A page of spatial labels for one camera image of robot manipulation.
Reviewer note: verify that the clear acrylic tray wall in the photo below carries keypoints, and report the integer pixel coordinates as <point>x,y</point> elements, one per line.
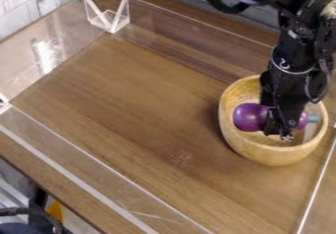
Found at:
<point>108,121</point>

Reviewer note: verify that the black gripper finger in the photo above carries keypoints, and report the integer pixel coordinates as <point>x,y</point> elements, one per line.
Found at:
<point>288,125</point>
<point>272,123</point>

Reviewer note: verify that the black clamp with cable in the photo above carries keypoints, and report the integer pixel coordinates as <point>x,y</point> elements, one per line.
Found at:
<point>22,217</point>

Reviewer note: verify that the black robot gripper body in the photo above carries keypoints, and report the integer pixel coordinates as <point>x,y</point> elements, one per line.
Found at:
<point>296,80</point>

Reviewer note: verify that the purple toy eggplant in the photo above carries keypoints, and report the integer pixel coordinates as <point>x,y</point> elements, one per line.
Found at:
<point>250,117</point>

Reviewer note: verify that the clear acrylic corner bracket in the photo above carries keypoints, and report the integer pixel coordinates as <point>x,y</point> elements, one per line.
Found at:
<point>108,20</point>

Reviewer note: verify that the brown wooden bowl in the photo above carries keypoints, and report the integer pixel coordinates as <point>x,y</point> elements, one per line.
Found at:
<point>267,150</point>

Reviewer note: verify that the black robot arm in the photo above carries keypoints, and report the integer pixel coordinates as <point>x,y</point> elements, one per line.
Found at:
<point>308,27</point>

